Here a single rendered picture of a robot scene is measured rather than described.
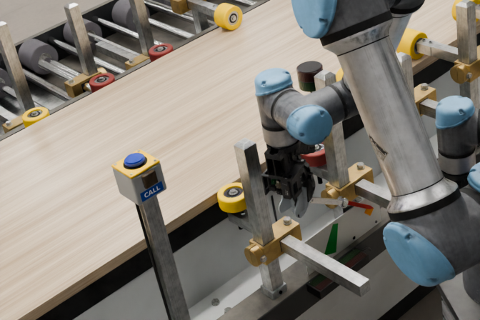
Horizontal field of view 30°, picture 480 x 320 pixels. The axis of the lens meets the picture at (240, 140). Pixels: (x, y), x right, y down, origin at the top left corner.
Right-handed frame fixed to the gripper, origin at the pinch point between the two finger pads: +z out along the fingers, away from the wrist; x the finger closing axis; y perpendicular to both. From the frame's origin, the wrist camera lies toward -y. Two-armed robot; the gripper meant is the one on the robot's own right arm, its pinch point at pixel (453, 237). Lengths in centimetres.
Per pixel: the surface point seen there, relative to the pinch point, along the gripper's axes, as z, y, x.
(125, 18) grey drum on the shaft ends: 1, -175, 30
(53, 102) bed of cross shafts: 11, -162, -13
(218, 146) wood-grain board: -7, -64, -13
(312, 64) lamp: -34.8, -35.3, -2.9
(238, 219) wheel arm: -2, -42, -27
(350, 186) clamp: -3.7, -28.0, -3.0
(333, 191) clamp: -4.2, -29.5, -7.2
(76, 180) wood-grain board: -7, -84, -46
